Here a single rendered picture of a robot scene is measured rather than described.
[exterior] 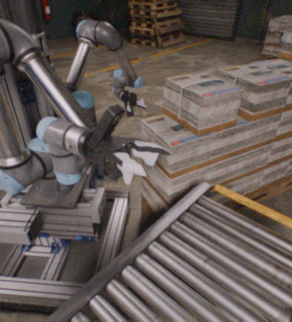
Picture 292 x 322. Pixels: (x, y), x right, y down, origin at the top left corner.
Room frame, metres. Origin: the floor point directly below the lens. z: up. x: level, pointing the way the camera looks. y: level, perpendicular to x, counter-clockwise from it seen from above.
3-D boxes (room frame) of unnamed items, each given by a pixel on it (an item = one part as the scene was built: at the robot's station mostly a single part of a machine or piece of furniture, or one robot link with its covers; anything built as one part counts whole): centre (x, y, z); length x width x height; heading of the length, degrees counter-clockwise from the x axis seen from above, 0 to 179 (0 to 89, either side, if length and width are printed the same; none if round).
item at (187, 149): (1.64, -0.55, 0.42); 1.17 x 0.39 x 0.83; 119
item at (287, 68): (1.85, -0.93, 0.95); 0.38 x 0.29 x 0.23; 29
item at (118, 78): (1.86, 0.18, 0.98); 0.11 x 0.08 x 0.11; 58
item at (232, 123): (1.43, -0.37, 0.86); 0.29 x 0.16 x 0.04; 119
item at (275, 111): (1.71, -0.68, 0.86); 0.38 x 0.29 x 0.04; 28
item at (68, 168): (0.65, 0.22, 1.12); 0.11 x 0.08 x 0.11; 149
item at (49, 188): (0.88, 0.39, 0.87); 0.15 x 0.15 x 0.10
